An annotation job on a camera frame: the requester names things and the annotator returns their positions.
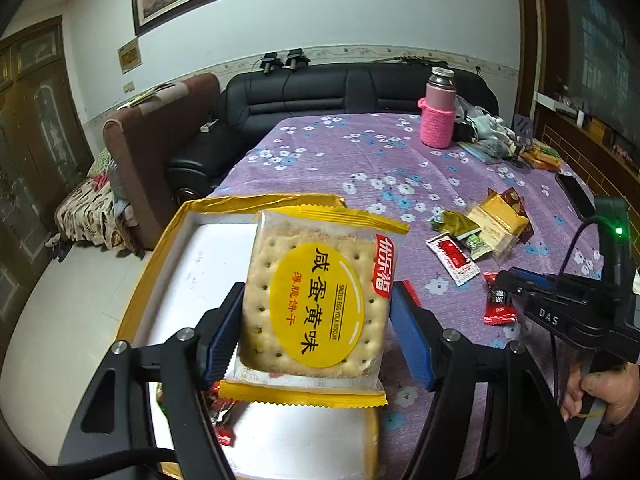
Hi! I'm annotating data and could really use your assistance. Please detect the printed blanket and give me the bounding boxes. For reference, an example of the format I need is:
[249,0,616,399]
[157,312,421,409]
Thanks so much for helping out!
[54,147,146,257]

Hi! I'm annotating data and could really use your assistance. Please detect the wooden cabinet doors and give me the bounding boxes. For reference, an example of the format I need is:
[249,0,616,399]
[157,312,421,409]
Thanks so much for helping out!
[0,15,95,361]

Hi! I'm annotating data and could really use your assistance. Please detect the papers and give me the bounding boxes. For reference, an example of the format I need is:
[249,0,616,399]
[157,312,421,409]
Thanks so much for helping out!
[126,84,173,109]

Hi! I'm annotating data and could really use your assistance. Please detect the black leather sofa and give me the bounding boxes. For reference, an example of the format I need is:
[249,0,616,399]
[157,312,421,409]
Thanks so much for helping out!
[167,66,501,211]

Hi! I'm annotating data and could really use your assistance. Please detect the black cable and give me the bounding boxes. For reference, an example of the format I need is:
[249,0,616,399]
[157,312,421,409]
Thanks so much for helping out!
[558,216,602,281]

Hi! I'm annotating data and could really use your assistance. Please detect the orange and green packets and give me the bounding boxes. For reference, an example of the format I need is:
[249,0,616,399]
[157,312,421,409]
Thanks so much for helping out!
[519,141,565,172]

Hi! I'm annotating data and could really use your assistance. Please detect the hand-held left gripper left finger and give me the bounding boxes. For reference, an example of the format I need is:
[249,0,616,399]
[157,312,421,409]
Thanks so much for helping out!
[57,280,246,480]

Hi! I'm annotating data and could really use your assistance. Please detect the dark screen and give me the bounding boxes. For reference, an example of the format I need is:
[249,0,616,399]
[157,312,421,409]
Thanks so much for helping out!
[540,0,640,141]

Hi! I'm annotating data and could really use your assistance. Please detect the wooden side cabinet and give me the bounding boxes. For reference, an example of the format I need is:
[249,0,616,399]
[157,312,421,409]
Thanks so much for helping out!
[534,90,640,211]

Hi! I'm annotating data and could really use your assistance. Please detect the yellow label cracker packet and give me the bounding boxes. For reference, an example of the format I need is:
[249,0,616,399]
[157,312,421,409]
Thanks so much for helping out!
[220,209,411,408]

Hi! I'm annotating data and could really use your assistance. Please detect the person's right hand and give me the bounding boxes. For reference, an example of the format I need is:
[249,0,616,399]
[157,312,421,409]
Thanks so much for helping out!
[560,360,640,436]

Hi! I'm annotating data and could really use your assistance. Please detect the brown armchair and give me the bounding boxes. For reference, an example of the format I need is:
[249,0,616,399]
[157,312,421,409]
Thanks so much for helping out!
[102,72,222,252]

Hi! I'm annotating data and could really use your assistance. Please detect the small wall plaque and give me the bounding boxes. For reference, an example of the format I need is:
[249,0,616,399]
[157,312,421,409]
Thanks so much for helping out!
[118,37,143,74]

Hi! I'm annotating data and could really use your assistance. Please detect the red and white packet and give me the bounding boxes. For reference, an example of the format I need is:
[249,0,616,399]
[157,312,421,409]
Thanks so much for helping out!
[425,232,482,282]

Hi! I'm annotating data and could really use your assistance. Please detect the yellow cardboard tray box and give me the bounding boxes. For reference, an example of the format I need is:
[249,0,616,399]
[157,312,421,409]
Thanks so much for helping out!
[120,192,381,480]

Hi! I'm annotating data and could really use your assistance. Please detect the green and white candy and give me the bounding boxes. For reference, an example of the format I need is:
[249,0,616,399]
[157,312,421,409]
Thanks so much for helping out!
[462,232,493,261]

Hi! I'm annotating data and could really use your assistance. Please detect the pile of plastic bags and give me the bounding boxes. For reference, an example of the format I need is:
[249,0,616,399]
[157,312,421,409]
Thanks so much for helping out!
[452,95,517,163]

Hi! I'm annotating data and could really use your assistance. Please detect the purple floral tablecloth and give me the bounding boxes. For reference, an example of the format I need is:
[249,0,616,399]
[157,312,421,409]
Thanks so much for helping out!
[205,112,640,480]

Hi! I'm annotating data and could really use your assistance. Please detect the black phone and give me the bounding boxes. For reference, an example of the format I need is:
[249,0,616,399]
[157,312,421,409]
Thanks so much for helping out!
[555,172,597,221]

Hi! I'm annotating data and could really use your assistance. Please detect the pink sleeved bottle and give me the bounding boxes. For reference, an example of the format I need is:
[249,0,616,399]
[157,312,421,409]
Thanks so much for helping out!
[417,66,457,149]

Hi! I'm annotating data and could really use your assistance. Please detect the golden brown packet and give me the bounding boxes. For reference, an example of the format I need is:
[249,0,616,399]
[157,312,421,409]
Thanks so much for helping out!
[479,187,535,246]

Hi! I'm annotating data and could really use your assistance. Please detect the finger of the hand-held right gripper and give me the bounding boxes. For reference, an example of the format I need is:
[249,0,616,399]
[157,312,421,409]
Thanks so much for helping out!
[507,268,558,292]
[494,280,538,313]

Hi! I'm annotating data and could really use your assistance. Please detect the black phone stand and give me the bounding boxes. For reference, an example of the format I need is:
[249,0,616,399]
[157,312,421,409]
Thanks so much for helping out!
[514,114,535,147]

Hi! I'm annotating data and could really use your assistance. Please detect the clear yellow biscuit packet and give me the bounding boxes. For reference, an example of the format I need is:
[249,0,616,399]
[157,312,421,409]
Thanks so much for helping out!
[465,200,518,263]

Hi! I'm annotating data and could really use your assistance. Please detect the pile of red packets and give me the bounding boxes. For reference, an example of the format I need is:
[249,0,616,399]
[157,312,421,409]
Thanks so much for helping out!
[206,380,240,448]

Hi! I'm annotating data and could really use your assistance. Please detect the person's right forearm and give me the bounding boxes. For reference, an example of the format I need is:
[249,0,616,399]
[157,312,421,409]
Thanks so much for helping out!
[590,417,640,480]

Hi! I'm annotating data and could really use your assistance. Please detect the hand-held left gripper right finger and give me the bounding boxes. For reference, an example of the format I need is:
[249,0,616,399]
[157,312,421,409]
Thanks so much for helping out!
[390,280,581,480]

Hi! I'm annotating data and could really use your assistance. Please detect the olive green packet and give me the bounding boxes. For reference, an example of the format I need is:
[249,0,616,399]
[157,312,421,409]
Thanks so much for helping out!
[431,209,482,241]

